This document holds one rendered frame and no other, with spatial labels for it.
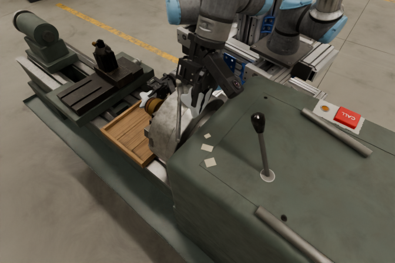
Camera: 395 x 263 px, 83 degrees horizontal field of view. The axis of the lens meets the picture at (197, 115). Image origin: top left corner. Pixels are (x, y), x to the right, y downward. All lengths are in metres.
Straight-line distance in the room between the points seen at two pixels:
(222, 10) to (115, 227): 1.70
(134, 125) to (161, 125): 0.43
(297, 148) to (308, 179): 0.09
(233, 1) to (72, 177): 1.98
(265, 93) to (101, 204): 1.59
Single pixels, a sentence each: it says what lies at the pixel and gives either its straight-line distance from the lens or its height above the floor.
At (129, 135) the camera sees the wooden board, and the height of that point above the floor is 0.88.
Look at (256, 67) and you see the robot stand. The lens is 1.12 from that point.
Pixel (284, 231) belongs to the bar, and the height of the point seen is 1.28.
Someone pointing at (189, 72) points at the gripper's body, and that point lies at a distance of 0.55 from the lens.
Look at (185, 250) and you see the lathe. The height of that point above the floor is 0.54.
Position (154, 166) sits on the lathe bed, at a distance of 1.04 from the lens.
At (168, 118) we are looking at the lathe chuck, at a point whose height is 1.21.
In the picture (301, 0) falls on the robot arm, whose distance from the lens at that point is 1.08.
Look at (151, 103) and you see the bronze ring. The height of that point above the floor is 1.11.
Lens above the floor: 1.77
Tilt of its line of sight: 49 degrees down
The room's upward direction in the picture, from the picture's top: straight up
